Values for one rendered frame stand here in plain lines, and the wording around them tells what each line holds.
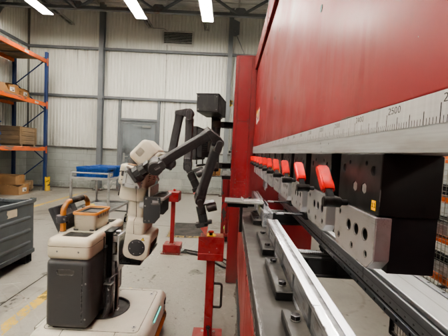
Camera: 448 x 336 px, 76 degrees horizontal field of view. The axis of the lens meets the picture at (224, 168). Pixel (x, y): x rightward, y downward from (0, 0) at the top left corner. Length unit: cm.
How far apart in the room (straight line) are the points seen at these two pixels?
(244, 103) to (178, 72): 656
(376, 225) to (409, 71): 20
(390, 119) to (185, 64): 907
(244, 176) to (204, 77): 661
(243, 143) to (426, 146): 259
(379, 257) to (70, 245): 164
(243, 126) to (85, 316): 202
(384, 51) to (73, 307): 188
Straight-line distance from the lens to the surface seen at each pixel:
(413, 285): 102
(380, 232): 45
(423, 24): 42
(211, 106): 309
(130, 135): 940
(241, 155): 289
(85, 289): 192
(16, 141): 925
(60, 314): 204
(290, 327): 84
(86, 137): 993
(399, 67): 44
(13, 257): 379
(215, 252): 185
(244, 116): 292
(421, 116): 38
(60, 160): 1033
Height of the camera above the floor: 133
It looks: 3 degrees down
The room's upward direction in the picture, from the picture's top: 3 degrees clockwise
